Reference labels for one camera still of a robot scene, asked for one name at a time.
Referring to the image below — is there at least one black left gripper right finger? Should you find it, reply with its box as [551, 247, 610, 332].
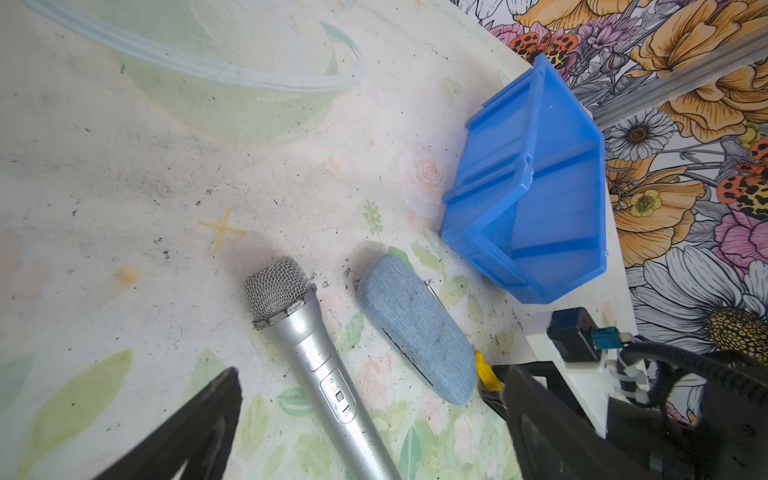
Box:
[503, 366, 652, 479]

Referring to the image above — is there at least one aluminium corner post right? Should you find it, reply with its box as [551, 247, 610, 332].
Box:
[592, 30, 767, 130]

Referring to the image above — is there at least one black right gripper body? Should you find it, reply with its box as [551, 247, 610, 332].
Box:
[517, 307, 636, 420]

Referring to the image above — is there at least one blue fabric glasses case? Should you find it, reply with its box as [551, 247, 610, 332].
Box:
[357, 254, 476, 405]

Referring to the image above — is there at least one black corrugated right cable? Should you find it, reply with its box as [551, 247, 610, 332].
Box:
[617, 341, 768, 409]

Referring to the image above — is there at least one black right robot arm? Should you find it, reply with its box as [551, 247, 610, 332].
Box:
[476, 308, 767, 479]

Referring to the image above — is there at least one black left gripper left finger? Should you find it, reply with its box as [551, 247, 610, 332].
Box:
[97, 367, 242, 479]

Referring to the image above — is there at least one silver microphone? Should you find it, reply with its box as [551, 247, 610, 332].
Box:
[244, 256, 400, 479]

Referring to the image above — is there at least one blue plastic bin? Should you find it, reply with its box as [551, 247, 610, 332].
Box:
[440, 56, 608, 304]

